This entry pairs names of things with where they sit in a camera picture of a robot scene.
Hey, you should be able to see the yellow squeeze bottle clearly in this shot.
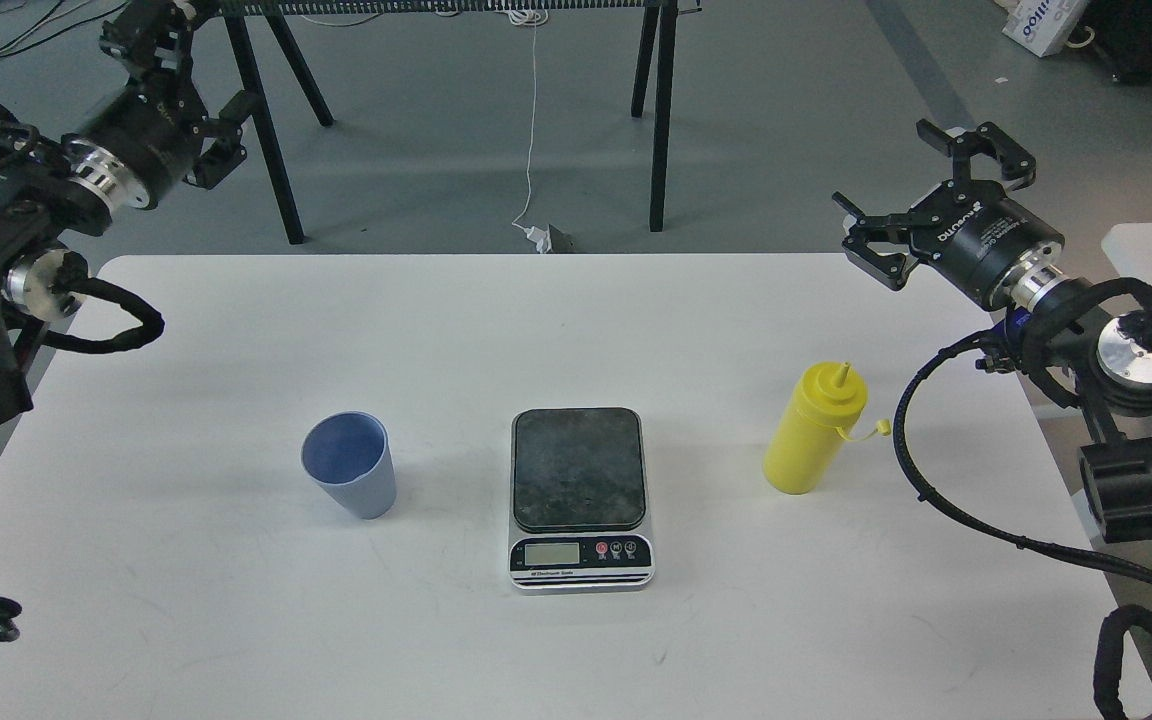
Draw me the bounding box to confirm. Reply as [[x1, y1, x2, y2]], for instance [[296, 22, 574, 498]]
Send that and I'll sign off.
[[761, 361, 893, 495]]

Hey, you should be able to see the blue plastic cup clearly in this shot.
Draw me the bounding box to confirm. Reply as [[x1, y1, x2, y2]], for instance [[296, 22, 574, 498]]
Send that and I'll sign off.
[[300, 411, 397, 520]]

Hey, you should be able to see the white cardboard box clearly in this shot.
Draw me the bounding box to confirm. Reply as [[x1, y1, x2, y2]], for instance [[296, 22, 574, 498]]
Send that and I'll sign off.
[[1001, 1, 1096, 56]]

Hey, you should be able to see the black trestle table frame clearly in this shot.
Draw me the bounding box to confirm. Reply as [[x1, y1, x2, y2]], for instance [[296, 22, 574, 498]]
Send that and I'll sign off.
[[166, 1, 721, 252]]

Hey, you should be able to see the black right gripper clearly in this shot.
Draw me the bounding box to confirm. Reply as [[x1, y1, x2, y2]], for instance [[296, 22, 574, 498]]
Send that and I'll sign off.
[[832, 119, 1064, 309]]

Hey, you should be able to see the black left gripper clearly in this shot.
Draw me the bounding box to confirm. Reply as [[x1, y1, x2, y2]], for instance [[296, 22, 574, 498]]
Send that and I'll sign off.
[[69, 1, 262, 210]]

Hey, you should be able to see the white hanging cable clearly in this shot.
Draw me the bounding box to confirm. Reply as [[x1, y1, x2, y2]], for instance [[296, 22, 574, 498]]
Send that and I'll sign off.
[[506, 5, 550, 241]]

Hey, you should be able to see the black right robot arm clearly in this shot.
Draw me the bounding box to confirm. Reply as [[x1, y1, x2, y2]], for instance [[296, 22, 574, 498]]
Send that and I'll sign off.
[[832, 119, 1152, 719]]

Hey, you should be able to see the digital kitchen scale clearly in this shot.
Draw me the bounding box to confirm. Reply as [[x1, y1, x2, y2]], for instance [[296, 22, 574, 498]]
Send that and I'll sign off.
[[506, 407, 657, 594]]

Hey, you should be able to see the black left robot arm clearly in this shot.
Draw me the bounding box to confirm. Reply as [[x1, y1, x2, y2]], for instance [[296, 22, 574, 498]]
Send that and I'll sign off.
[[0, 1, 262, 425]]

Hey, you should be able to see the white power adapter on floor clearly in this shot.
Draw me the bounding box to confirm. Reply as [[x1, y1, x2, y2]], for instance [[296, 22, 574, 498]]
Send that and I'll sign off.
[[524, 223, 579, 253]]

